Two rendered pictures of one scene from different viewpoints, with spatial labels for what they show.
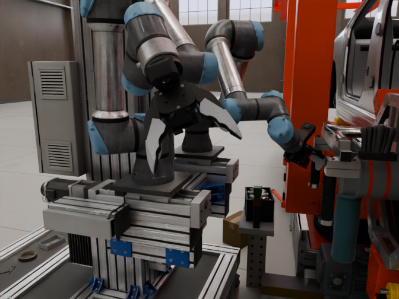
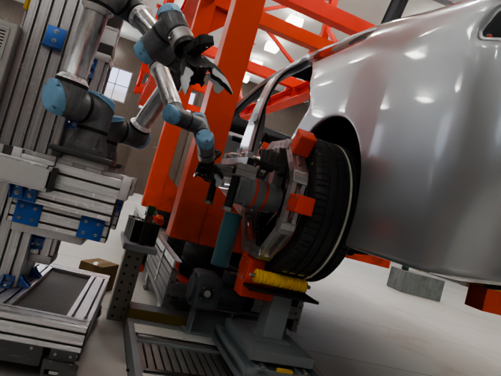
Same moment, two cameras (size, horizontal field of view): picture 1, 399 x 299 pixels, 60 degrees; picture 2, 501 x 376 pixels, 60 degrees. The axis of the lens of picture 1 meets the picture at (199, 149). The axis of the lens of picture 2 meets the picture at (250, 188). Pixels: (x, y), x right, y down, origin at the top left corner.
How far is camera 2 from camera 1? 0.85 m
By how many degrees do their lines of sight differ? 34
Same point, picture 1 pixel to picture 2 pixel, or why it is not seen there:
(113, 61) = (96, 39)
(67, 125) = not seen: outside the picture
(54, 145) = not seen: outside the picture
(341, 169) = (245, 170)
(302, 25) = not seen: hidden behind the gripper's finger
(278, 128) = (205, 136)
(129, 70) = (150, 42)
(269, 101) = (199, 118)
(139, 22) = (176, 14)
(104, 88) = (80, 56)
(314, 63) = (220, 114)
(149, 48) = (183, 30)
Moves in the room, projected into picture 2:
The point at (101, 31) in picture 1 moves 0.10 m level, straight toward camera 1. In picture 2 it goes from (95, 11) to (109, 7)
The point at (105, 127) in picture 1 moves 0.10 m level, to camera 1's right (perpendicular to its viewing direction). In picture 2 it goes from (71, 87) to (100, 98)
